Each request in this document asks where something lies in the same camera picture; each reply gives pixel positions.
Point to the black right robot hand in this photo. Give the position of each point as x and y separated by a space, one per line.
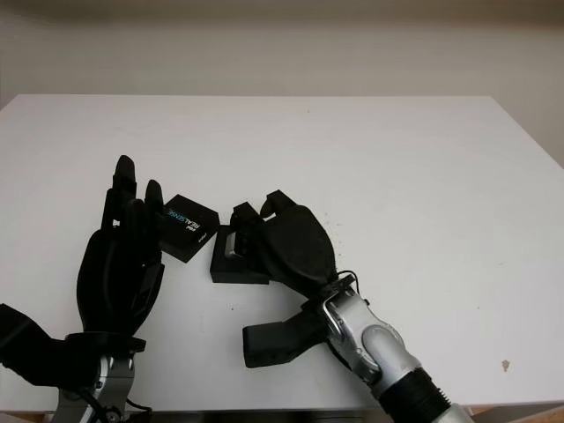
295 251

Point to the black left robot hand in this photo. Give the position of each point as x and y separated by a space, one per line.
114 282

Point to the small silver depth camera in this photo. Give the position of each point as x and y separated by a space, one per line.
230 247

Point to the black RealSense box lid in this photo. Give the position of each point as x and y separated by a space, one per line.
189 224

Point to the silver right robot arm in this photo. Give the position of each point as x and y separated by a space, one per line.
383 348

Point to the black box base with foam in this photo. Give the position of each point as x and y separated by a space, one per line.
229 271

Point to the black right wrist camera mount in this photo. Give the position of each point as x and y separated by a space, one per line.
277 343

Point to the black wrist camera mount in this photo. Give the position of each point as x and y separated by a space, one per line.
277 343
31 343

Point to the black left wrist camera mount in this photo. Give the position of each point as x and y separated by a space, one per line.
31 343

